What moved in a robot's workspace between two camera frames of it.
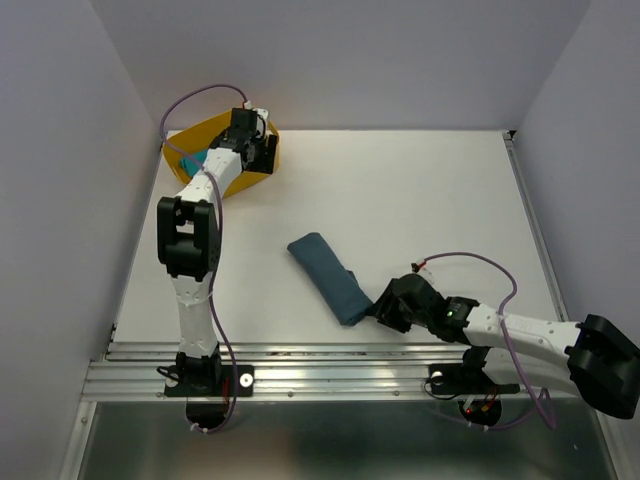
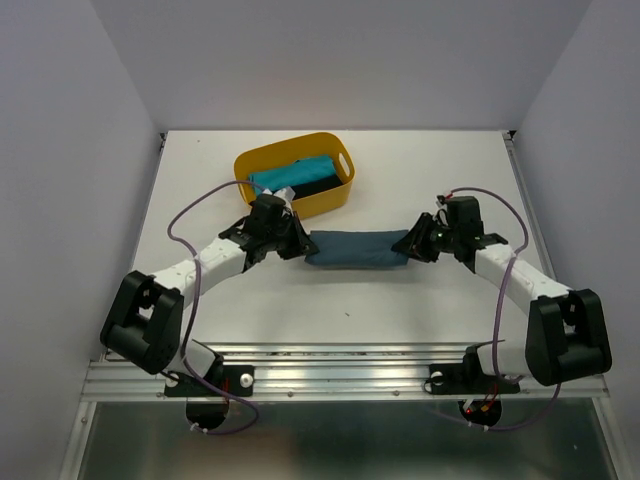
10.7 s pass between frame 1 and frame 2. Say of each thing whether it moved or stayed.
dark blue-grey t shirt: moved
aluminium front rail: stayed
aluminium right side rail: stayed
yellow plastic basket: moved
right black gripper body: moved
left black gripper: moved
